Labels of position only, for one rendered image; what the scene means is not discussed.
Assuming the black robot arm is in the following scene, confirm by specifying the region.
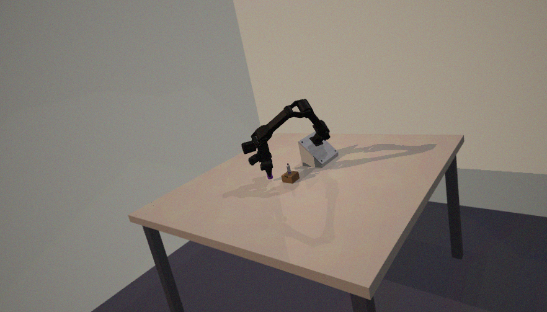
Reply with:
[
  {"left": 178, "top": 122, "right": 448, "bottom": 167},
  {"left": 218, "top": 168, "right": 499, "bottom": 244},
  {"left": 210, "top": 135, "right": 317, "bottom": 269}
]
[{"left": 241, "top": 99, "right": 330, "bottom": 166}]

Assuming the brown square block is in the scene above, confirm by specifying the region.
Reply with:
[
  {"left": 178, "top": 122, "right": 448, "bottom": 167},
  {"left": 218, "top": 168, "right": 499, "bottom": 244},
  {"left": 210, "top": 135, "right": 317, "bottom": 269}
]
[{"left": 281, "top": 171, "right": 300, "bottom": 184}]

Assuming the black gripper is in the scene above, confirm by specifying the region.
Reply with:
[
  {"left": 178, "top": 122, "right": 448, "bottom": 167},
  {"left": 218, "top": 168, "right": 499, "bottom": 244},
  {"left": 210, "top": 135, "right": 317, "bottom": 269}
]
[{"left": 258, "top": 148, "right": 273, "bottom": 177}]

